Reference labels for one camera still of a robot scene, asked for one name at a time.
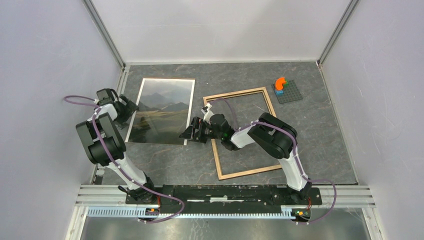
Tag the wooden picture frame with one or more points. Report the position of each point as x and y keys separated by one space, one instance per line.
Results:
x=242 y=137

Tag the landscape photo print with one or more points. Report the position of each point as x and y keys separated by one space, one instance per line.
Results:
x=164 y=111

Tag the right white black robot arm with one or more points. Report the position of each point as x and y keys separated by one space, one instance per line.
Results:
x=275 y=137

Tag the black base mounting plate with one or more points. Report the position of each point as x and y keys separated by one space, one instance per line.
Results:
x=231 y=199

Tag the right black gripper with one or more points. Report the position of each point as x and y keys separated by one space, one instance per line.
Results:
x=197 y=124

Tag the grey building block baseplate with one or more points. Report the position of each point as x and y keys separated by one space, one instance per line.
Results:
x=291 y=93

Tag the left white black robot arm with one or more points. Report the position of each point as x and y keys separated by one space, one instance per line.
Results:
x=104 y=145

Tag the blue building block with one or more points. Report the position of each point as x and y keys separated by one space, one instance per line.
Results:
x=279 y=93

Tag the orange arch block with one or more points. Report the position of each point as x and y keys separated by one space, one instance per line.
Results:
x=278 y=83

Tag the aluminium rail frame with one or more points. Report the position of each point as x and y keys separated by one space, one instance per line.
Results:
x=347 y=196

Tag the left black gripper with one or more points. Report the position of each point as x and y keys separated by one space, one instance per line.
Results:
x=130 y=107

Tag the white slotted cable duct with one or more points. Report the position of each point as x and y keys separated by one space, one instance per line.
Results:
x=143 y=213

